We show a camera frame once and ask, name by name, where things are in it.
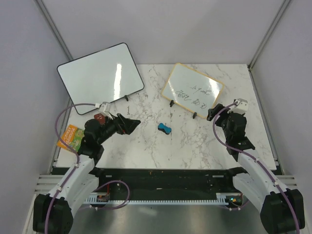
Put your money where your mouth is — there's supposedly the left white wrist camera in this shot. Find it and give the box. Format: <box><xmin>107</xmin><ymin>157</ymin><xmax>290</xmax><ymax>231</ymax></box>
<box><xmin>95</xmin><ymin>102</ymin><xmax>113</xmax><ymax>119</ymax></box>

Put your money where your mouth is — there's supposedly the blue black whiteboard eraser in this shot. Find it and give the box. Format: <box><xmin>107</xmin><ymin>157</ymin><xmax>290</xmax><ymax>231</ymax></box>
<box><xmin>157</xmin><ymin>123</ymin><xmax>172</xmax><ymax>135</ymax></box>

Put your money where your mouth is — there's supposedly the small yellow-framed whiteboard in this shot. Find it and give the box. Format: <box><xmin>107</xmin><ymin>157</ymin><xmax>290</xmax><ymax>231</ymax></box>
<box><xmin>161</xmin><ymin>63</ymin><xmax>224</xmax><ymax>118</ymax></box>

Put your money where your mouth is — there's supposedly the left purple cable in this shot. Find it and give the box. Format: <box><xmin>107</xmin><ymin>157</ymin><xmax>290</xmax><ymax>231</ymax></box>
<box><xmin>43</xmin><ymin>103</ymin><xmax>131</xmax><ymax>234</ymax></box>

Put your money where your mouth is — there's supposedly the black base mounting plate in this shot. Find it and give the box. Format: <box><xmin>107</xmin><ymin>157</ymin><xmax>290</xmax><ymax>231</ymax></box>
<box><xmin>90</xmin><ymin>167</ymin><xmax>247</xmax><ymax>199</ymax></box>

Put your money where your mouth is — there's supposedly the orange children's book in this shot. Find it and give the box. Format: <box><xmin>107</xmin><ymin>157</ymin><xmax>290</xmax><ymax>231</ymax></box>
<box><xmin>61</xmin><ymin>124</ymin><xmax>84</xmax><ymax>152</ymax></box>

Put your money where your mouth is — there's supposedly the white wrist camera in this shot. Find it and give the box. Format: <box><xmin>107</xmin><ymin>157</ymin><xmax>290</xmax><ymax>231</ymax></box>
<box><xmin>229</xmin><ymin>98</ymin><xmax>249</xmax><ymax>115</ymax></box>
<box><xmin>95</xmin><ymin>102</ymin><xmax>113</xmax><ymax>119</ymax></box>

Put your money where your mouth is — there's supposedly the white slotted cable duct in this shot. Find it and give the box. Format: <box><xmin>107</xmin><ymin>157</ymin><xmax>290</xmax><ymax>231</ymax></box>
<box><xmin>83</xmin><ymin>193</ymin><xmax>229</xmax><ymax>206</ymax></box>

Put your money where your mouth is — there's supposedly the purple cable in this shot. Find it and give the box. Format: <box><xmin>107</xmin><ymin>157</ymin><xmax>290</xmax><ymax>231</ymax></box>
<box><xmin>43</xmin><ymin>103</ymin><xmax>131</xmax><ymax>234</ymax></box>
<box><xmin>213</xmin><ymin>103</ymin><xmax>301</xmax><ymax>234</ymax></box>

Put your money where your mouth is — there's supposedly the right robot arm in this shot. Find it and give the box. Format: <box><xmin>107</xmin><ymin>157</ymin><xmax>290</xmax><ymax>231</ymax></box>
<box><xmin>207</xmin><ymin>99</ymin><xmax>305</xmax><ymax>234</ymax></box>

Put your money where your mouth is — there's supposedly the large black-framed whiteboard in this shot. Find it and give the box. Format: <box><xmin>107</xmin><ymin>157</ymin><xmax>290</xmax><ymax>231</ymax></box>
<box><xmin>57</xmin><ymin>42</ymin><xmax>145</xmax><ymax>115</ymax></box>

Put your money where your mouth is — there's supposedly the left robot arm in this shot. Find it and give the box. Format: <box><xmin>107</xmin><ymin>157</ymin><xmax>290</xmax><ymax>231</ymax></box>
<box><xmin>33</xmin><ymin>114</ymin><xmax>141</xmax><ymax>234</ymax></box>

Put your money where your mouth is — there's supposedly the brown red cube block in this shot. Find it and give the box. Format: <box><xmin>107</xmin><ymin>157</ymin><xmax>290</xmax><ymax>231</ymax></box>
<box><xmin>94</xmin><ymin>113</ymin><xmax>105</xmax><ymax>125</ymax></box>

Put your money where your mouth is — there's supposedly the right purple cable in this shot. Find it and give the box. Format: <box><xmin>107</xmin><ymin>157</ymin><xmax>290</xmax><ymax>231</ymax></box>
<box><xmin>213</xmin><ymin>103</ymin><xmax>301</xmax><ymax>234</ymax></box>

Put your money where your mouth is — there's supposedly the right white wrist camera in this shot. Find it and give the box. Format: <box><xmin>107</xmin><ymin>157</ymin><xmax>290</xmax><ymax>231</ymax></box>
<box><xmin>229</xmin><ymin>98</ymin><xmax>249</xmax><ymax>115</ymax></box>

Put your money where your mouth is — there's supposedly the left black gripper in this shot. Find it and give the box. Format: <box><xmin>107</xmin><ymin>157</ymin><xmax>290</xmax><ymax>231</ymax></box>
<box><xmin>97</xmin><ymin>113</ymin><xmax>140</xmax><ymax>144</ymax></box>

